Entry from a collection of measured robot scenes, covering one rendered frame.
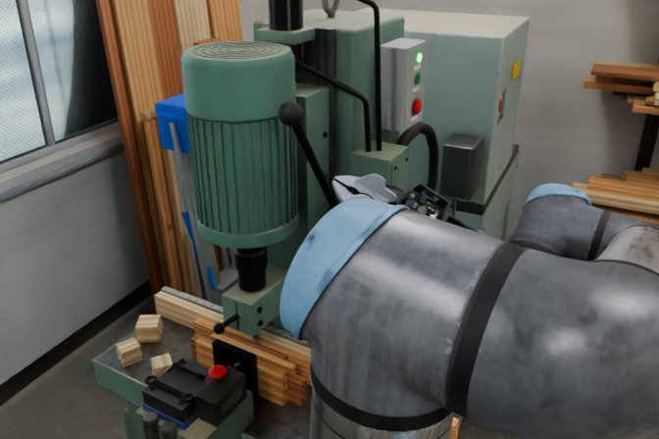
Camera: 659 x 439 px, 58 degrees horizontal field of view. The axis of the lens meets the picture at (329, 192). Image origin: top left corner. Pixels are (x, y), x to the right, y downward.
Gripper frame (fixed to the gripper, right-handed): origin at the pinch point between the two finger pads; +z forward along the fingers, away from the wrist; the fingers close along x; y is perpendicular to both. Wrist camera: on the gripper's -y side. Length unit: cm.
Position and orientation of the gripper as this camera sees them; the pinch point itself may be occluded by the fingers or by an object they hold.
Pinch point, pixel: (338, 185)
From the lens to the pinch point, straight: 84.5
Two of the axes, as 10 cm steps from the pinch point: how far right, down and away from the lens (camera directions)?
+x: -4.2, 7.9, -4.4
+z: -8.4, -5.3, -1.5
